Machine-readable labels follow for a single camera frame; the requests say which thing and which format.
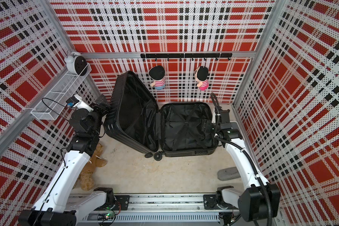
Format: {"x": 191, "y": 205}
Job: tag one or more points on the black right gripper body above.
{"x": 210, "y": 127}

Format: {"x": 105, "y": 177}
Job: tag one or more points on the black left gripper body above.
{"x": 100, "y": 111}

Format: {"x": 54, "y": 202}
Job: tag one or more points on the black hard-shell suitcase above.
{"x": 176, "y": 129}

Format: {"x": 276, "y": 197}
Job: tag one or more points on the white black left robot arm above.
{"x": 51, "y": 208}

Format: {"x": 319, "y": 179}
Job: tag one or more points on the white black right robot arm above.
{"x": 260, "y": 199}

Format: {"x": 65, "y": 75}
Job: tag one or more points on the grey oval floor object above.
{"x": 228, "y": 174}

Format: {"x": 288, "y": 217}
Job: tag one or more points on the white alarm clock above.
{"x": 76, "y": 63}

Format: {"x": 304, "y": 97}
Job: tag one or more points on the pink-dressed hanging doll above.
{"x": 201, "y": 77}

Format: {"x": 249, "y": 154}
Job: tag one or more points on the blue-dressed hanging doll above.
{"x": 157, "y": 74}

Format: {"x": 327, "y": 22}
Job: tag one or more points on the brown teddy bear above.
{"x": 85, "y": 179}

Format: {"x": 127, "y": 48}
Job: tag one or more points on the white wire wall shelf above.
{"x": 54, "y": 101}

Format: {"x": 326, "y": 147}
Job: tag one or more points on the black wall hook rail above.
{"x": 185, "y": 55}

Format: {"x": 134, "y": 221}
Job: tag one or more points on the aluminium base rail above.
{"x": 173, "y": 209}

